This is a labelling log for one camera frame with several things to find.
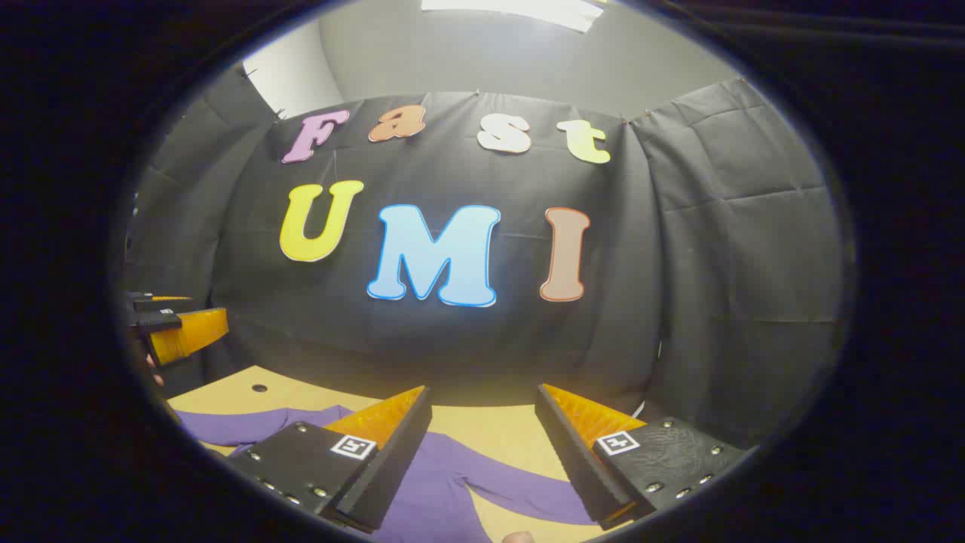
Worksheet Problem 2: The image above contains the black backdrop cloth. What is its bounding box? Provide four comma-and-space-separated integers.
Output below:
124, 64, 845, 453

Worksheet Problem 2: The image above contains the purple collared shirt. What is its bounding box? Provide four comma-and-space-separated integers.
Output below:
175, 405, 596, 543

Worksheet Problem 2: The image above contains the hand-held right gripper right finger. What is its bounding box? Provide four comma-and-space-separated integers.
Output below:
534, 383, 747, 530

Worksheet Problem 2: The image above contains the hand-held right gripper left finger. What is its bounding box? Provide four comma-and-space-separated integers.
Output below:
226, 385, 434, 535

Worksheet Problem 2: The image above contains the large ceiling light panel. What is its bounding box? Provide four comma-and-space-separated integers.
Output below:
421, 0, 605, 34

